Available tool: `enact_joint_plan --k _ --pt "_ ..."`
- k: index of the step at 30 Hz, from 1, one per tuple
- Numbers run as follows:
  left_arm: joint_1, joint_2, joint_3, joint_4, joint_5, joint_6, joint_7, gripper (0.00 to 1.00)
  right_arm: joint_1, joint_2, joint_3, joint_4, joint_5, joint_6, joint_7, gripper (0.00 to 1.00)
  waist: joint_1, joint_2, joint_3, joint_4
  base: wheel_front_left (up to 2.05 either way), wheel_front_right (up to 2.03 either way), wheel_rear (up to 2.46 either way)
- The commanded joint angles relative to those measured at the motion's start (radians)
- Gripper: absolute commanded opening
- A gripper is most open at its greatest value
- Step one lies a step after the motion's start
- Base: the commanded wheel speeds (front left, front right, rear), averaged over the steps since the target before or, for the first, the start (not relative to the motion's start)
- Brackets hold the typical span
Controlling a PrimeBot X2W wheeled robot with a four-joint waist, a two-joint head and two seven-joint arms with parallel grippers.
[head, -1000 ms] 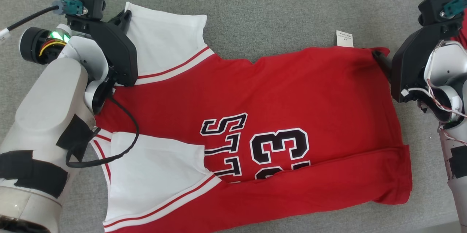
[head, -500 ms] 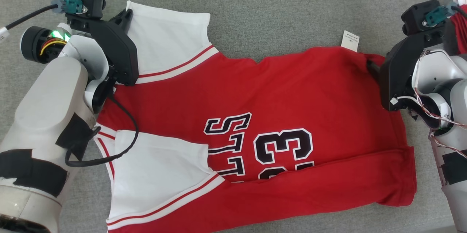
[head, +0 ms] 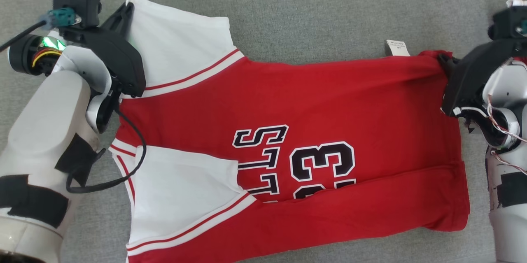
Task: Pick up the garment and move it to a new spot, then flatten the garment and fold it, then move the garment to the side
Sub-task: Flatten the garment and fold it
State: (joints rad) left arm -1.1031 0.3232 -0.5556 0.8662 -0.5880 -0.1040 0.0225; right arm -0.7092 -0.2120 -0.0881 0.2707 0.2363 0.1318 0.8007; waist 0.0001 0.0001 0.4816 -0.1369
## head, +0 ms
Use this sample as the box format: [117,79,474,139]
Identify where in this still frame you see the thin black looped cable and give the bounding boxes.
[66,105,147,193]

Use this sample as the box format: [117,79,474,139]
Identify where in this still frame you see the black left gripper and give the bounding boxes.
[62,2,147,98]

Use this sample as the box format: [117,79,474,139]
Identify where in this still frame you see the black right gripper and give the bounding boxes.
[437,40,527,116]

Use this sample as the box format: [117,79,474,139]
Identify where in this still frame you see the black cable with teal connector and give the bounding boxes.
[0,8,81,53]

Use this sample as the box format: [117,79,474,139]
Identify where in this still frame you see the red jersey with white sleeves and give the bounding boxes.
[108,0,471,263]

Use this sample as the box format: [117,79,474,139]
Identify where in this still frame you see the grey fabric sofa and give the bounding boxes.
[0,0,527,263]

